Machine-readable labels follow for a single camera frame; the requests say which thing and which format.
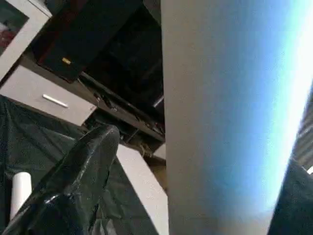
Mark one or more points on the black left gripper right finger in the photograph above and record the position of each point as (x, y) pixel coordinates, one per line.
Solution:
(298, 205)

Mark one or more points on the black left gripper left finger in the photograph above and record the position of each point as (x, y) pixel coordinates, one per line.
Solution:
(73, 191)

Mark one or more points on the white plastic table leg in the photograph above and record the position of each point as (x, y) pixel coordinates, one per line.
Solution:
(20, 193)
(230, 112)

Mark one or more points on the black table mat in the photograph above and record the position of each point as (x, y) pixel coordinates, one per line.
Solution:
(34, 142)

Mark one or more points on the white side table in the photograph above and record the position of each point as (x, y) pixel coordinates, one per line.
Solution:
(146, 191)

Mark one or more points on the white drawer unit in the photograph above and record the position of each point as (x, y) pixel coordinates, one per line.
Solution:
(49, 98)

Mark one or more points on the black box device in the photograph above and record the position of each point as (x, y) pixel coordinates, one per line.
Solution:
(88, 34)

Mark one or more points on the white glass door cabinet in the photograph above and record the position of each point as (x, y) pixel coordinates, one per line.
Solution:
(22, 32)

